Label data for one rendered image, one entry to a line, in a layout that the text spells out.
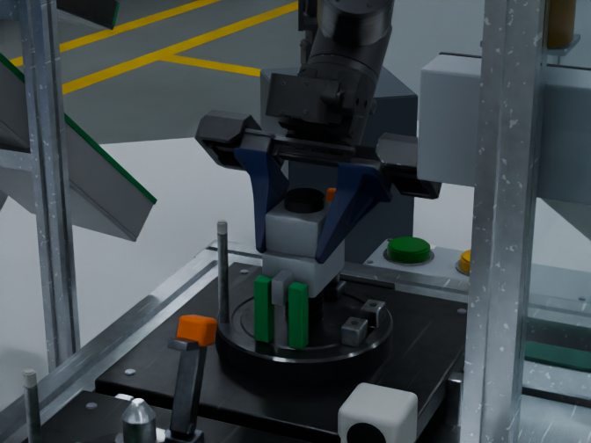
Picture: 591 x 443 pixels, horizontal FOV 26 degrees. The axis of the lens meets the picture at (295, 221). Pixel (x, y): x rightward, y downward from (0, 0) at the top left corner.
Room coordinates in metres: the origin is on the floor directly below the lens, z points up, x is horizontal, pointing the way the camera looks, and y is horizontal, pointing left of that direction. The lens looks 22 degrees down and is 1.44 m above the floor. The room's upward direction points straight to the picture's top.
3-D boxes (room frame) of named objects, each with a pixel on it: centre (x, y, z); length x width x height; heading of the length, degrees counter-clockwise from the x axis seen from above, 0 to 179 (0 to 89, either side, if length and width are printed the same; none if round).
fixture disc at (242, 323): (0.91, -0.01, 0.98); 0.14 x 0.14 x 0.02
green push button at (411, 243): (1.10, -0.11, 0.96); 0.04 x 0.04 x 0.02
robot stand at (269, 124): (1.34, -0.04, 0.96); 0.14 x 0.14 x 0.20; 14
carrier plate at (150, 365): (0.91, -0.01, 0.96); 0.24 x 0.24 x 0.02; 67
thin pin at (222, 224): (0.90, 0.06, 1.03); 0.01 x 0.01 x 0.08
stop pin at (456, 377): (0.86, -0.12, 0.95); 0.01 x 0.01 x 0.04; 67
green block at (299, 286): (0.86, 0.00, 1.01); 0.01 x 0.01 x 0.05; 67
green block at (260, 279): (0.87, 0.02, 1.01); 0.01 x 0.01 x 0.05; 67
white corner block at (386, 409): (0.78, -0.06, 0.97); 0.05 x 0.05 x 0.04; 67
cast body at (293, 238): (0.89, 0.00, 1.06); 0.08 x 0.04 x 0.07; 157
